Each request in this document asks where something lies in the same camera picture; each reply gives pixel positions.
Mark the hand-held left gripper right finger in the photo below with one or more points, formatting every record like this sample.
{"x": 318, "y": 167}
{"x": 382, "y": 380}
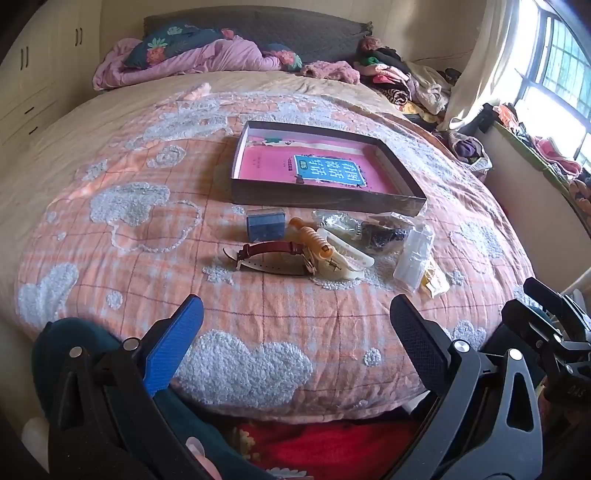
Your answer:
{"x": 415, "y": 341}

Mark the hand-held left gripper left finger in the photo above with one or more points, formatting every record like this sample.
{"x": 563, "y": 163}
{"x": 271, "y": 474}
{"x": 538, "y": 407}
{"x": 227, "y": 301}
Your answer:
{"x": 175, "y": 341}

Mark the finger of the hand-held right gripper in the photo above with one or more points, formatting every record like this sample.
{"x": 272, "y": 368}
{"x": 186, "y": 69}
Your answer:
{"x": 554, "y": 297}
{"x": 526, "y": 323}

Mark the yellow item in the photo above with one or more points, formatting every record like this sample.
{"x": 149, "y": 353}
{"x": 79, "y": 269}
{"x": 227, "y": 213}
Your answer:
{"x": 436, "y": 279}

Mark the clear packet with earrings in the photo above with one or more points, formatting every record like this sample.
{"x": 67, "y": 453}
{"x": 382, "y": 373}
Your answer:
{"x": 413, "y": 258}

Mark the cream hair claw clip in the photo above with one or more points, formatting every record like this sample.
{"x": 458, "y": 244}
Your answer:
{"x": 341, "y": 265}

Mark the clear bag with dark scrunchie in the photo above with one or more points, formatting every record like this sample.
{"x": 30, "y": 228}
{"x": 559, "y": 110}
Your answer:
{"x": 383, "y": 235}

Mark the small blue box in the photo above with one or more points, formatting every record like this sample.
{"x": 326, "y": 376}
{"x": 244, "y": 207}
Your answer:
{"x": 264, "y": 227}

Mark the orange hair clip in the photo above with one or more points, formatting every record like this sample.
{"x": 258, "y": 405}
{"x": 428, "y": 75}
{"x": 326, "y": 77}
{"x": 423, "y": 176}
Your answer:
{"x": 311, "y": 237}

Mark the brown cardboard box pink inside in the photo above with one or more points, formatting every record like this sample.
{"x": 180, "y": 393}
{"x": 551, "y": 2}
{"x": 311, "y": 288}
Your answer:
{"x": 318, "y": 168}

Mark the teal garment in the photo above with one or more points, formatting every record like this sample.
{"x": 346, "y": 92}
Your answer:
{"x": 87, "y": 332}

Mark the orange plaid cloud blanket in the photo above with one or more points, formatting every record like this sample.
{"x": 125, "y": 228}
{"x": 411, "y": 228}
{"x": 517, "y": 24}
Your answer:
{"x": 138, "y": 240}

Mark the red printed cloth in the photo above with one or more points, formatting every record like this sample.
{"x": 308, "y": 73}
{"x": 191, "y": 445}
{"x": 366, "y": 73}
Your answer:
{"x": 332, "y": 443}

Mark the clothes on windowsill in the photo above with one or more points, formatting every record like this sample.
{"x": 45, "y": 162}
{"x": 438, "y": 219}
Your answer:
{"x": 545, "y": 143}

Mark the bag of clothes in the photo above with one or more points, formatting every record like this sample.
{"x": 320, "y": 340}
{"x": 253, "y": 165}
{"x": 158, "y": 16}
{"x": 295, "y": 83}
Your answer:
{"x": 468, "y": 152}

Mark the window with grille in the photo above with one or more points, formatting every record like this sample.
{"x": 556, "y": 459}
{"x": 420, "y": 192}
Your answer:
{"x": 561, "y": 69}

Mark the cream curtain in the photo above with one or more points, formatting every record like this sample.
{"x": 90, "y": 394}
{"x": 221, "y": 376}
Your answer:
{"x": 485, "y": 60}

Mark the pile of clothes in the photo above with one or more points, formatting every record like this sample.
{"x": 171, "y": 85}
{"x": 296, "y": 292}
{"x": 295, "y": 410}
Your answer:
{"x": 401, "y": 74}

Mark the pink fuzzy cloth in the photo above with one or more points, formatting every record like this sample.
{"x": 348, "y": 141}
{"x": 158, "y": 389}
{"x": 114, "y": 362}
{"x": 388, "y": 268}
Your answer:
{"x": 330, "y": 71}

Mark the purple quilt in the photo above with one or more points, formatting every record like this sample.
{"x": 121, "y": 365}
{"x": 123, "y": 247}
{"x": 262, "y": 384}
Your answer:
{"x": 217, "y": 57}

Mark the dark floral pillow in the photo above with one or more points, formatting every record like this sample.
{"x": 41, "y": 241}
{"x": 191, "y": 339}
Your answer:
{"x": 161, "y": 44}
{"x": 286, "y": 56}

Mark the cream wardrobe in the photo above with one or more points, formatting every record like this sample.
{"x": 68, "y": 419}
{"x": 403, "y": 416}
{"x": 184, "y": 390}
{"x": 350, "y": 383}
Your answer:
{"x": 41, "y": 69}

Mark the grey padded headboard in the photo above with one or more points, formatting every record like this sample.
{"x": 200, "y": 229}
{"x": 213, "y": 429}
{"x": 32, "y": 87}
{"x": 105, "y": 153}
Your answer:
{"x": 286, "y": 27}

